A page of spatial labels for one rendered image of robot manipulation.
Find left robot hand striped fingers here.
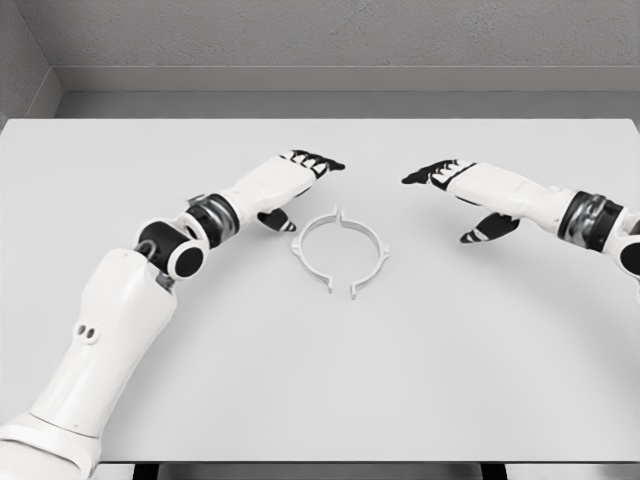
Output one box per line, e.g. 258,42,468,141
236,148,347,235

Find right robot hand striped fingers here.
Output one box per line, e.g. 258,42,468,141
400,158,555,246

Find white pipe clamp half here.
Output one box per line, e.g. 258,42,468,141
339,211,395,301
290,205,343,297

